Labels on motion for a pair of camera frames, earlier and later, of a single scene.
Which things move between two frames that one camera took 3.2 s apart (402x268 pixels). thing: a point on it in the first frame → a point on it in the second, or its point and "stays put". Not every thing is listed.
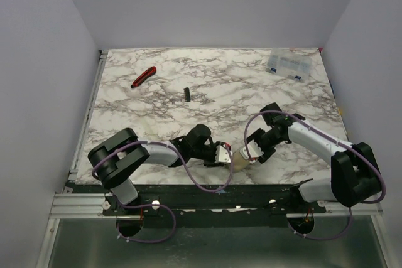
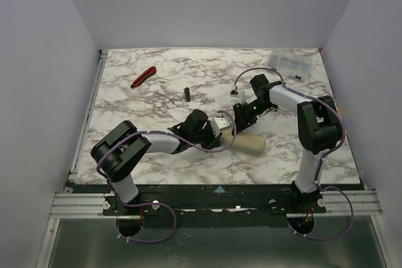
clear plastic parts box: [293, 63] stays put
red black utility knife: [142, 76] stays put
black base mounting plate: [213, 206] stays put
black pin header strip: [187, 94] stays put
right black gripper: [259, 144] → [240, 120]
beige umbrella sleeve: [239, 162] → [244, 142]
